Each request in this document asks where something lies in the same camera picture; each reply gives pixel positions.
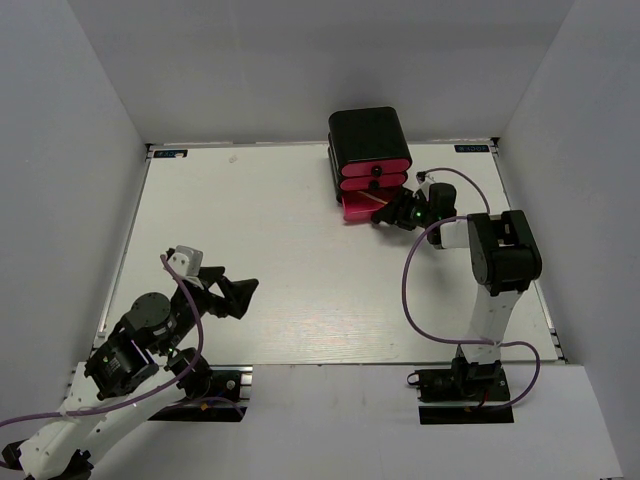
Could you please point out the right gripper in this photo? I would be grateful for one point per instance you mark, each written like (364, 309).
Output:
(393, 213)

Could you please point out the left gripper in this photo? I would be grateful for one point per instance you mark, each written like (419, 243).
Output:
(238, 292)

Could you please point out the yellow pen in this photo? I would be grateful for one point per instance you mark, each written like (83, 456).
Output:
(373, 197)

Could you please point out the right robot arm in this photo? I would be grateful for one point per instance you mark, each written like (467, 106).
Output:
(505, 260)

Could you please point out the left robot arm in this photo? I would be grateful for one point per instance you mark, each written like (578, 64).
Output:
(150, 364)

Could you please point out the black drawer cabinet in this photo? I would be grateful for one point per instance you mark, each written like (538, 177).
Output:
(365, 134)

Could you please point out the right corner label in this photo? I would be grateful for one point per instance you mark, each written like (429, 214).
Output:
(472, 148)

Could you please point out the corner label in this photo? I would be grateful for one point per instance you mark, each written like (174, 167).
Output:
(472, 148)
(170, 154)

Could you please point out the left corner label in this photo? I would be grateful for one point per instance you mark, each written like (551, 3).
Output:
(170, 154)

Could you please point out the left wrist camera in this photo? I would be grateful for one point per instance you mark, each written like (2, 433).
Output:
(185, 261)

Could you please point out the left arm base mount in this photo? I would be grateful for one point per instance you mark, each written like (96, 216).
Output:
(224, 398)

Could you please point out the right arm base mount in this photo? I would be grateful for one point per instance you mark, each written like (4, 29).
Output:
(442, 402)

